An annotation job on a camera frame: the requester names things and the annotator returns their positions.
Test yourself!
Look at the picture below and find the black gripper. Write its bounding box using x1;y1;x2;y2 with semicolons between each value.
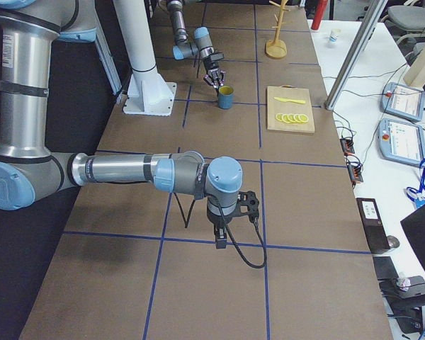
207;209;230;249
199;51;226;89

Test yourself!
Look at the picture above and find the dark teal HOME mug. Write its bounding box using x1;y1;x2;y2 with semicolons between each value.
217;85;234;109

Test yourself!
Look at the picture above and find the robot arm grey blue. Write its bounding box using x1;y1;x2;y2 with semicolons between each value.
157;0;226;92
0;27;116;251

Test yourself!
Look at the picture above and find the wooden cup storage rack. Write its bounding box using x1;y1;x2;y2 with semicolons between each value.
265;0;288;60

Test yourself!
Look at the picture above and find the white paper cup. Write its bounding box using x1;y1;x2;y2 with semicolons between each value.
328;28;341;47

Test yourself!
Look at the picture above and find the bamboo cutting board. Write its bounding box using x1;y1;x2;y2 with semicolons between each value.
266;86;315;135

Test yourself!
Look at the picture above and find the wooden knife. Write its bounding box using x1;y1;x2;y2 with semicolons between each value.
273;96;307;105

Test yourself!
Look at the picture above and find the orange black connector block far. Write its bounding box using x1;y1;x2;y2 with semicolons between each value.
339;137;355;155

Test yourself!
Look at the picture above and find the orange black connector block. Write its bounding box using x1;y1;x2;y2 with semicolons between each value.
346;155;363;186
339;137;355;155

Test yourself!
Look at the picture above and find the orange black connector block near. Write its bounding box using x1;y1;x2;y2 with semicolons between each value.
346;155;363;186

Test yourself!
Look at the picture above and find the black box with label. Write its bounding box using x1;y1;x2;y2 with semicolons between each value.
356;198;390;254

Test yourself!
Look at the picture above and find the teach pendant far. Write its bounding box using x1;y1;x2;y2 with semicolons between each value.
380;82;425;122

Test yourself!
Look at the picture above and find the teach pendant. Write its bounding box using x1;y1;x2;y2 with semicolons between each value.
378;118;425;167
380;82;425;122

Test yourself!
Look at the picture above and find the teach pendant near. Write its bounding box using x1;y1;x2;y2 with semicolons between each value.
378;118;425;167

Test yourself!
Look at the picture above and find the grey office chair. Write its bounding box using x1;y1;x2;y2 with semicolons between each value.
381;1;425;45

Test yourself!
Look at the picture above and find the black camera cable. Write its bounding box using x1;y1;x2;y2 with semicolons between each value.
172;193;268;269

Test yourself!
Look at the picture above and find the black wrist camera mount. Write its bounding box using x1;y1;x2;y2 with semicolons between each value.
232;191;259;227

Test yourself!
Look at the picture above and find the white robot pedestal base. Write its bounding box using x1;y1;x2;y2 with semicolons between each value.
113;0;176;116

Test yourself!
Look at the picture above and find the aluminium frame post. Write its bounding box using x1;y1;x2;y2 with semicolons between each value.
324;0;387;111

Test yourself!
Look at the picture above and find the blue lanyard badge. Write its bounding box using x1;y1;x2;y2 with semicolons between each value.
404;158;425;209

